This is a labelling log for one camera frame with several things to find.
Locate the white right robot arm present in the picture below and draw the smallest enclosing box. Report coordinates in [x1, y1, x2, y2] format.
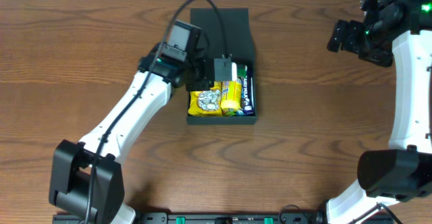
[317, 0, 431, 223]

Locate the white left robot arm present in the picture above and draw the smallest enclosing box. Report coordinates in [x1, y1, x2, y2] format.
[49, 43, 237, 223]

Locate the blue Dairy Milk chocolate bar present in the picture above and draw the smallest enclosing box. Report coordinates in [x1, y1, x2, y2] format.
[239, 67, 254, 115]

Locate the yellow candy bottle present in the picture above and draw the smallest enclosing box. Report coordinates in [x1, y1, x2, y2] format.
[221, 80, 242, 116]

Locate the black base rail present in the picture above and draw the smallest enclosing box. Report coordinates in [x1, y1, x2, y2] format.
[52, 211, 396, 224]

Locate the green red candy bar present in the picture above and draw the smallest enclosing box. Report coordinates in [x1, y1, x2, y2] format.
[237, 64, 248, 80]

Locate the yellow Hacks candy bag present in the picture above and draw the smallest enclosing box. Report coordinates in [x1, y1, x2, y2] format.
[188, 82, 222, 117]

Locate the black box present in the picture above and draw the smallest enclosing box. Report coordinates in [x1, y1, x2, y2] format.
[186, 8, 258, 125]

